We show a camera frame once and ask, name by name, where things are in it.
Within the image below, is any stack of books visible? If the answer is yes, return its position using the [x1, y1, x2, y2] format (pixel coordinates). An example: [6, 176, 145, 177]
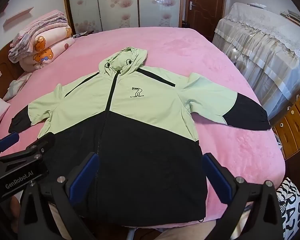
[280, 9, 300, 28]

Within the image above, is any pink plush blanket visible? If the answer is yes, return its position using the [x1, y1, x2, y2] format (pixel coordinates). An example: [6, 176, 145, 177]
[0, 26, 287, 233]

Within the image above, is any pink wall shelf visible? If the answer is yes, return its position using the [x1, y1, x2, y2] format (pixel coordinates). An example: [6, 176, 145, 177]
[3, 6, 34, 27]

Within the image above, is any wooden drawer cabinet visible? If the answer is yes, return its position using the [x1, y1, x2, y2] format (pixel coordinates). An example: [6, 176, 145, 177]
[274, 89, 300, 159]

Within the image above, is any brown wooden headboard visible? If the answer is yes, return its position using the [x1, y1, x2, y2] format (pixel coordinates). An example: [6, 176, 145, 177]
[0, 41, 24, 98]

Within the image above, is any black and white patterned cloth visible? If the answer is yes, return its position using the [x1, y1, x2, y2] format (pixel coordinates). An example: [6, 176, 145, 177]
[275, 177, 300, 240]

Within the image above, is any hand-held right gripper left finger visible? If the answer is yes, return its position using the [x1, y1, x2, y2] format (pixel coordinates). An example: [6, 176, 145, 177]
[17, 152, 100, 240]

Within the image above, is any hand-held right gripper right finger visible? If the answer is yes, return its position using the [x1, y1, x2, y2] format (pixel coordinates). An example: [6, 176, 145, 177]
[202, 153, 284, 240]

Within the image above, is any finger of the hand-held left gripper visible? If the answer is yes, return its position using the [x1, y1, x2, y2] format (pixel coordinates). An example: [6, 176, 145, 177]
[0, 133, 56, 165]
[0, 132, 20, 157]

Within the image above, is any brown wooden door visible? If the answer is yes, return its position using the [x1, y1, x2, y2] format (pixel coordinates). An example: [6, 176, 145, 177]
[185, 0, 228, 43]

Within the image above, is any green and black hooded jacket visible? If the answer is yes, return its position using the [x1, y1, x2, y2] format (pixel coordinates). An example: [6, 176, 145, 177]
[9, 46, 271, 228]

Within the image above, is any floral sliding door wardrobe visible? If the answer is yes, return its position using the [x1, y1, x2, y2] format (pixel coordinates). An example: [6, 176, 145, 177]
[62, 0, 187, 34]

